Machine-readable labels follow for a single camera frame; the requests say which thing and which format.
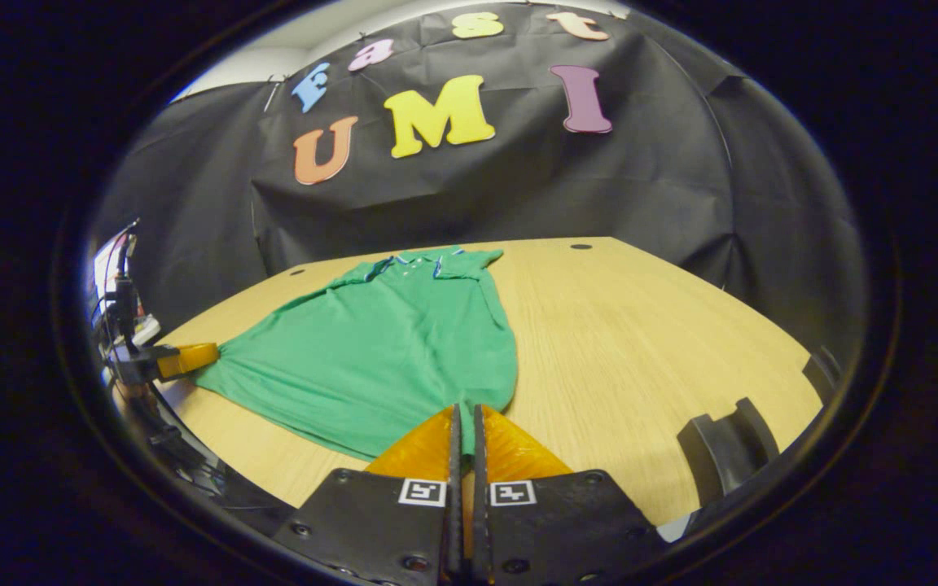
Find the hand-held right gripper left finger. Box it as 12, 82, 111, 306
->
274, 404, 464, 586

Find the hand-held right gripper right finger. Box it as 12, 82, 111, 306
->
472, 404, 669, 586

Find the green T-shirt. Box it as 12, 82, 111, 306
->
192, 246, 519, 461

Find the white object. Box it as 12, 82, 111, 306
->
656, 511, 691, 543

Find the black gripper stand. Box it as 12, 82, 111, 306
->
677, 396, 781, 507

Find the black backdrop cloth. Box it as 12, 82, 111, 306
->
94, 0, 869, 359

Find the dark equipment with cables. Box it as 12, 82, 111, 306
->
93, 218, 162, 351

